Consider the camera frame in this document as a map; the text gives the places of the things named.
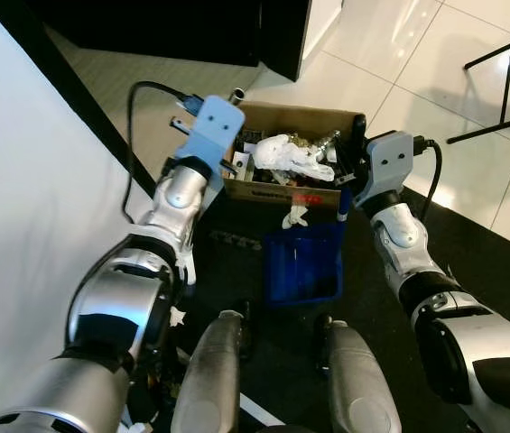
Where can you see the blue plastic dustpan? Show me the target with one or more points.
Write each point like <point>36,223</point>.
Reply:
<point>304,271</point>

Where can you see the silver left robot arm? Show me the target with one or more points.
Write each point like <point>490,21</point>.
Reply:
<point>119,307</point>

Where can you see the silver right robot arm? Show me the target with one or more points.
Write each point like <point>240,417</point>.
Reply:
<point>471,343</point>

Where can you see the black floor mat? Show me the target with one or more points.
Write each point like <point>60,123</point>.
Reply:
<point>363,271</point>

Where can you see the brown cardboard trash box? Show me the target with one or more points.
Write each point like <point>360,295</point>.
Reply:
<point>273,192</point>

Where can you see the white crumpled paper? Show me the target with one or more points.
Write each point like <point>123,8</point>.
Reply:
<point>286,153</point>

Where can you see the dark debris strip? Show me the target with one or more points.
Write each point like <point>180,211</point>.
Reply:
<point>232,239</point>

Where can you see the small white paper scrap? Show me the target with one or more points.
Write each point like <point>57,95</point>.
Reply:
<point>296,216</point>

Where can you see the black cabinet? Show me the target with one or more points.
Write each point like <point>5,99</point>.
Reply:
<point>146,32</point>

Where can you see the grey left robot leg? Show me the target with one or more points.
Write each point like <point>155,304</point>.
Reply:
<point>209,379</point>

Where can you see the grey robot leg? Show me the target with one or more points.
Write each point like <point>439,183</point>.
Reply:
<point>209,379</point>
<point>358,388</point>

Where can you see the grey right robot leg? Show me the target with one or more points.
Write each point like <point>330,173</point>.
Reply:
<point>358,388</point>

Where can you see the pale left wrist camera mount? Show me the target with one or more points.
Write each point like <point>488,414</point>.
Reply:
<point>214,131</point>

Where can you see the pale wrist camera mount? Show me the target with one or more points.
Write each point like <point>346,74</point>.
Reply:
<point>390,162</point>
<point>214,131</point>

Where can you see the pale right wrist camera mount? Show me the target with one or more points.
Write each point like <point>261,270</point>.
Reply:
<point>390,162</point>

